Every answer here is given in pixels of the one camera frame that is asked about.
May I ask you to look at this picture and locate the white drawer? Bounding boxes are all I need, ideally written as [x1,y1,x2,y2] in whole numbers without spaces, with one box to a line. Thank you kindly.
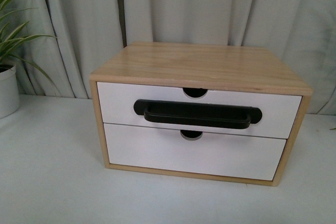
[98,82,301,138]
[104,124,286,180]

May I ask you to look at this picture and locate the wooden two-drawer cabinet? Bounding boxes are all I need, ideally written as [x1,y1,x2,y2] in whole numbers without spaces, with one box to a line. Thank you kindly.
[90,42,312,186]

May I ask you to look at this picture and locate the grey curtain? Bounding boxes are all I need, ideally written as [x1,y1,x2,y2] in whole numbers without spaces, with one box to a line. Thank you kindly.
[13,0,335,115]

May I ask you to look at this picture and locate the white plant pot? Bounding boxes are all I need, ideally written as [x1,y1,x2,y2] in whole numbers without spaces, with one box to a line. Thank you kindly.
[0,65,19,119]

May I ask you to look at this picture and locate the green potted plant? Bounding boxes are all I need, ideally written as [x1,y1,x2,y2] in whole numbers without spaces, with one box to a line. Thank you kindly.
[1,0,59,93]

